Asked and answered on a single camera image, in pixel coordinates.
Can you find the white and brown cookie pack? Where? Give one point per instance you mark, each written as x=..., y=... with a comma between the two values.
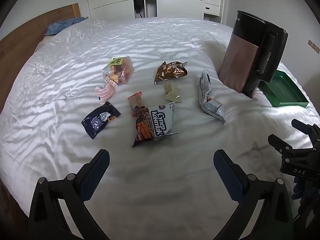
x=156, y=126

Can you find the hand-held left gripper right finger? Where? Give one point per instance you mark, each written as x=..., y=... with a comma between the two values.
x=228, y=175

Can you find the small brown snack bar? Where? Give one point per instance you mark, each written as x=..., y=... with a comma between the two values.
x=137, y=101

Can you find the clear bag of orange snacks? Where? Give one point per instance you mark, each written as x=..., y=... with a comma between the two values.
x=120, y=72

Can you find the brown snack packet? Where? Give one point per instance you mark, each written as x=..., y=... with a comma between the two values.
x=170, y=71

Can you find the blue towel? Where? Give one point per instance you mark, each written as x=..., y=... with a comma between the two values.
x=60, y=26

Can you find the small green gold packet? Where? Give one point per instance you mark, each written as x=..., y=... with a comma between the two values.
x=172, y=92

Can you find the wooden headboard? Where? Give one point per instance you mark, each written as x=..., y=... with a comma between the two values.
x=22, y=40

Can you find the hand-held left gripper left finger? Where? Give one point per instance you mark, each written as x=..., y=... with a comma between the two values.
x=96, y=175

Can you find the green tray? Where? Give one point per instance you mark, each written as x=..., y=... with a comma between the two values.
x=283, y=92

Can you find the pink striped snack packet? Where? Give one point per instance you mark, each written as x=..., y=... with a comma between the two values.
x=106, y=93

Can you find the white grey snack packet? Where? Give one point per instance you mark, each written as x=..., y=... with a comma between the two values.
x=208, y=100

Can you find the wall switch panel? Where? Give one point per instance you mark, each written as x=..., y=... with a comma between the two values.
x=314, y=46

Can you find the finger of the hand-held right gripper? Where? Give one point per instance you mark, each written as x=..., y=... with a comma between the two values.
x=278, y=143
x=301, y=126

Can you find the dark navy snack packet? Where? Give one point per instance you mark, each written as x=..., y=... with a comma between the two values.
x=98, y=122

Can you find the white wardrobe drawers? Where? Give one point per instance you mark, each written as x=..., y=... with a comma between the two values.
x=212, y=5

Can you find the person's right hand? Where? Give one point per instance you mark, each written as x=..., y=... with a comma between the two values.
x=298, y=191

